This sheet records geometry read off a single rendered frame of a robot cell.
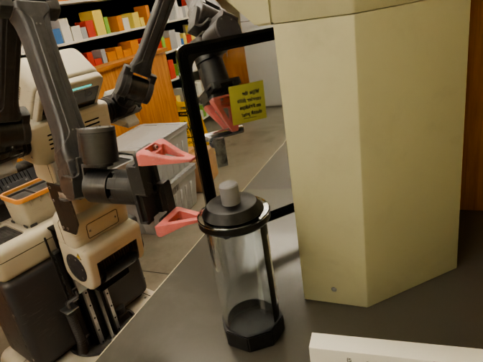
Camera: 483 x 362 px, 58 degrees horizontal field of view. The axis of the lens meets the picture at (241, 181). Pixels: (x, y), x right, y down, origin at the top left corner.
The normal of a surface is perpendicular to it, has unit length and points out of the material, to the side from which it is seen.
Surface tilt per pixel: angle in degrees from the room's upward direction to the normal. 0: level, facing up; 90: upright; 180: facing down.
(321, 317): 0
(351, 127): 90
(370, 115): 90
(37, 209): 92
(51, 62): 61
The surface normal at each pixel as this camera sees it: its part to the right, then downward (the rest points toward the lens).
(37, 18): 0.60, -0.31
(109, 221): 0.80, 0.25
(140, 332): -0.15, -0.91
